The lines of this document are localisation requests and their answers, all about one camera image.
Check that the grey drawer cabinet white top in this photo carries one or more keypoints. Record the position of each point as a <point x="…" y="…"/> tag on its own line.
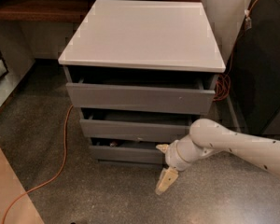
<point x="144" y="43"/>

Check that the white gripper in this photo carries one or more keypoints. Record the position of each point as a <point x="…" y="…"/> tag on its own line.
<point x="172" y="158"/>

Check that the grey middle drawer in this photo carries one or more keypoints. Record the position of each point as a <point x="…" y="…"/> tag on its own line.
<point x="136" y="126"/>

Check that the grey drawer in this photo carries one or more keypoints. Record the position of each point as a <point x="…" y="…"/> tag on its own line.
<point x="136" y="126"/>
<point x="126" y="151"/>
<point x="137" y="98"/>

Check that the copper red can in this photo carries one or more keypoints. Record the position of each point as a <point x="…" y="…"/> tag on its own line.
<point x="113" y="144"/>

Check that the dark wooden shelf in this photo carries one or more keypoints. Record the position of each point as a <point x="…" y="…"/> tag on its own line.
<point x="73" y="11"/>

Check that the dark grey side cabinet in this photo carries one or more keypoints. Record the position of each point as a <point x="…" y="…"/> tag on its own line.
<point x="255" y="71"/>

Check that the grey bottom drawer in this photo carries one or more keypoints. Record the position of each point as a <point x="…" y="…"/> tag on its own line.
<point x="126" y="151"/>

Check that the grey top drawer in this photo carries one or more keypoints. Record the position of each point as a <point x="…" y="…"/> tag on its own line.
<point x="137" y="98"/>

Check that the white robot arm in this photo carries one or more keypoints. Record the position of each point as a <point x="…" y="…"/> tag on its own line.
<point x="206" y="138"/>

